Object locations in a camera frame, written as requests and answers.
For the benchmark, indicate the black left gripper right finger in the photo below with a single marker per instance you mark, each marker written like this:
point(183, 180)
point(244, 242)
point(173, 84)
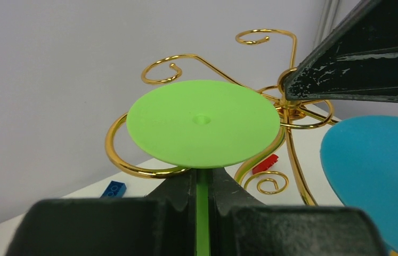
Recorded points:
point(242, 225)

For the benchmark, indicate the gold wire glass rack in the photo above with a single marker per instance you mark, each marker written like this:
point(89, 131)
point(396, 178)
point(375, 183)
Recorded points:
point(294, 116)

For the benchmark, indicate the blue plastic wine glass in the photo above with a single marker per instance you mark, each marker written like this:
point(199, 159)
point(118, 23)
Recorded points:
point(359, 157)

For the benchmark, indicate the green plastic wine glass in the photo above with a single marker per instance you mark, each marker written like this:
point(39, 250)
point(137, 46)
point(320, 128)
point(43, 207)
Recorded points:
point(202, 124)

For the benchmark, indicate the red toy brick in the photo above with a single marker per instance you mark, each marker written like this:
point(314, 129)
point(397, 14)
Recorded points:
point(265, 164)

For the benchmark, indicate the blue toy brick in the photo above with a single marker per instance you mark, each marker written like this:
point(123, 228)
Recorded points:
point(114, 189)

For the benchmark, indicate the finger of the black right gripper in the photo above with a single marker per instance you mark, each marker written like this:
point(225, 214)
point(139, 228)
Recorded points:
point(357, 61)

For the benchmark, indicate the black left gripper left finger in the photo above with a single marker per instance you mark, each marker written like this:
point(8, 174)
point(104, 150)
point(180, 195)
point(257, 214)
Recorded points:
point(161, 223)

